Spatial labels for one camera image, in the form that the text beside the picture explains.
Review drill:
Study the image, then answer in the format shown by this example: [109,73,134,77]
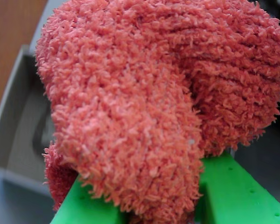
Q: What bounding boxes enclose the grey plastic bin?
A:
[0,44,55,199]

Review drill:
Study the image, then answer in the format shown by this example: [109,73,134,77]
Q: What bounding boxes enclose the orange fuzzy sock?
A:
[35,0,280,224]

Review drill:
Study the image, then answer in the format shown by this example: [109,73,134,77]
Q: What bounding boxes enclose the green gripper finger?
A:
[196,152,280,224]
[49,174,129,224]

